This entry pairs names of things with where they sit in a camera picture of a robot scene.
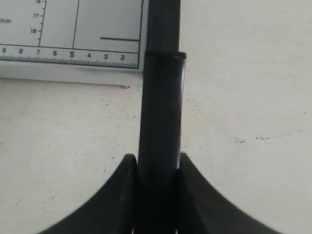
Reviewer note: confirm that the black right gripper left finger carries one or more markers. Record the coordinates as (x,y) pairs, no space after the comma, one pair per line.
(110,211)

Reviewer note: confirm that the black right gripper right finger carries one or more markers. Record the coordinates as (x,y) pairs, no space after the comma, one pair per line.
(203,210)

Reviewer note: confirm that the black cutter blade arm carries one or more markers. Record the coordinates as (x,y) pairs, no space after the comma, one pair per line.
(160,128)

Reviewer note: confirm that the grey paper cutter base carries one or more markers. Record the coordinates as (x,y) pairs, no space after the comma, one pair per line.
(80,41)

